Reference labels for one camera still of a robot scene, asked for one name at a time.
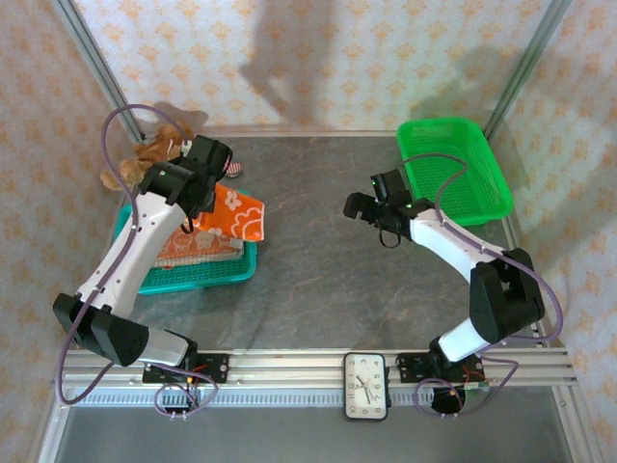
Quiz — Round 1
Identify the brown teddy bear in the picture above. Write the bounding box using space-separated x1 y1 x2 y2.
99 123 194 192

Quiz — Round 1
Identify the wide aluminium mounting rail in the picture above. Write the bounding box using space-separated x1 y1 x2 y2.
52 347 578 387

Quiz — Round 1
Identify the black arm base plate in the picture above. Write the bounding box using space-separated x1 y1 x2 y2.
395 352 485 386
142 353 230 386

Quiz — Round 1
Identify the orange towel with flowers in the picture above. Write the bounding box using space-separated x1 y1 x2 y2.
192 184 267 243

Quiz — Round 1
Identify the towel with bunny faces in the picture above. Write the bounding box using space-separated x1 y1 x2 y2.
153 226 245 264

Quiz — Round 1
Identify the aluminium frame post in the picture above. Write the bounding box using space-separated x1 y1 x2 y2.
50 0 147 145
481 0 575 144

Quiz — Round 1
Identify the left arm's purple cable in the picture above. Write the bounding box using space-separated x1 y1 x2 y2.
53 103 219 420

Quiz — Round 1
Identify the slotted grey cable duct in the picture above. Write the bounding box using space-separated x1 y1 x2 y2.
71 391 555 407

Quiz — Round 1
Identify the green plastic basket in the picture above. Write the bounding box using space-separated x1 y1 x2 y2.
395 117 515 227

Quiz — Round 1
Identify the white black alarm clock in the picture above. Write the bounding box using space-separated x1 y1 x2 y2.
342 352 390 423

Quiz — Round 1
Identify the teal plastic basket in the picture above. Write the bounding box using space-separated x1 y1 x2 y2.
113 190 259 296

